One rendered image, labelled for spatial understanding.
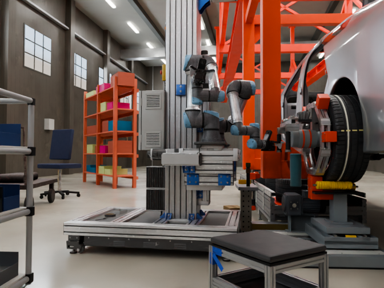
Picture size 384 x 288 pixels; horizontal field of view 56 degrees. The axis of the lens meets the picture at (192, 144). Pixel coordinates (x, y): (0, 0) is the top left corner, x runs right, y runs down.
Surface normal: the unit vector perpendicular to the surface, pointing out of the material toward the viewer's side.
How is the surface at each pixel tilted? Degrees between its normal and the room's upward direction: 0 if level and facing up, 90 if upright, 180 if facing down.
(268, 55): 90
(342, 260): 90
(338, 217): 90
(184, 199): 90
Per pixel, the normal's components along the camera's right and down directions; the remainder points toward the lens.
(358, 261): -0.05, -0.03
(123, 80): 0.47, -0.03
